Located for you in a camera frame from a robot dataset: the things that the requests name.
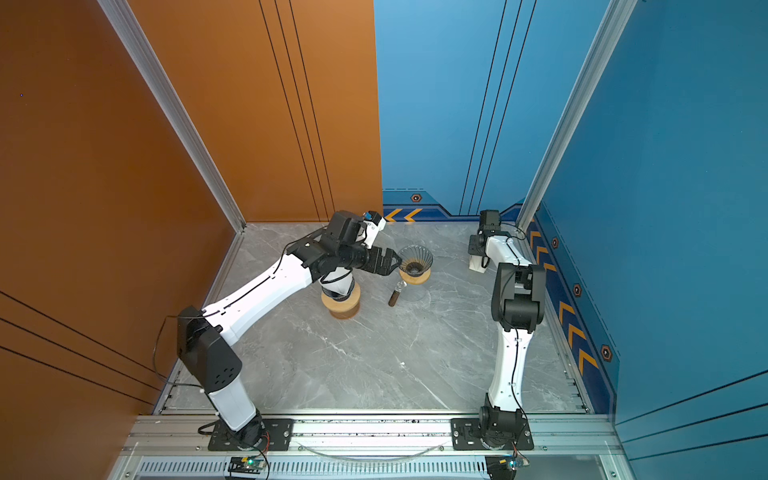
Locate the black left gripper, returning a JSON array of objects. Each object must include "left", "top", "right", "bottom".
[{"left": 337, "top": 245, "right": 403, "bottom": 274}]

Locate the grey ribbed glass dripper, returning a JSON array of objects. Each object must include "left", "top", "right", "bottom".
[{"left": 398, "top": 245, "right": 434, "bottom": 278}]

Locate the coffee filter paper pack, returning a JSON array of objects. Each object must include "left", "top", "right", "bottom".
[{"left": 469, "top": 255, "right": 489, "bottom": 273}]

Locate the white paper coffee filter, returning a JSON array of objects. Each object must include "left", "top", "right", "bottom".
[{"left": 320, "top": 267, "right": 356, "bottom": 301}]

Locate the wooden dripper holder ring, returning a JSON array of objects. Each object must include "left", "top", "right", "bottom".
[{"left": 320, "top": 283, "right": 363, "bottom": 310}]

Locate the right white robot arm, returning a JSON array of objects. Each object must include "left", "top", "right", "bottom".
[{"left": 468, "top": 210, "right": 546, "bottom": 434}]

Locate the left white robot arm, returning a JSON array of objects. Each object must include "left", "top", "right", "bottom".
[{"left": 176, "top": 211, "right": 402, "bottom": 435}]

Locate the right green circuit board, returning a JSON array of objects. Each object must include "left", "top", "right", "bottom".
[{"left": 484, "top": 455, "right": 530, "bottom": 480}]

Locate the green circuit board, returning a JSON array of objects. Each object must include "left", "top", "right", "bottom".
[
  {"left": 484, "top": 455, "right": 530, "bottom": 480},
  {"left": 227, "top": 456, "right": 270, "bottom": 479}
]

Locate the left green circuit board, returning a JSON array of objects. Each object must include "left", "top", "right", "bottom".
[{"left": 227, "top": 456, "right": 270, "bottom": 479}]

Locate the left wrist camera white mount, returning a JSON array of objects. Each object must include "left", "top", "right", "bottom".
[{"left": 362, "top": 211, "right": 387, "bottom": 249}]

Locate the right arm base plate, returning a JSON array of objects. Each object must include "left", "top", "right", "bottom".
[{"left": 450, "top": 417, "right": 535, "bottom": 452}]

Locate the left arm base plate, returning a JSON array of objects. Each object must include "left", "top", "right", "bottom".
[{"left": 207, "top": 418, "right": 294, "bottom": 453}]

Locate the left aluminium corner post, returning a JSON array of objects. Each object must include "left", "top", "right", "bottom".
[{"left": 97, "top": 0, "right": 248, "bottom": 233}]

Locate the aluminium corner post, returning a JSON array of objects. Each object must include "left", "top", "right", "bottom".
[
  {"left": 97, "top": 0, "right": 248, "bottom": 233},
  {"left": 516, "top": 0, "right": 637, "bottom": 231}
]

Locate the right aluminium corner post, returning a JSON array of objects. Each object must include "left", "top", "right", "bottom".
[{"left": 516, "top": 0, "right": 637, "bottom": 231}]

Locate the front aluminium rail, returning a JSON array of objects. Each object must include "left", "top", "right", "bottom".
[{"left": 109, "top": 411, "right": 634, "bottom": 479}]

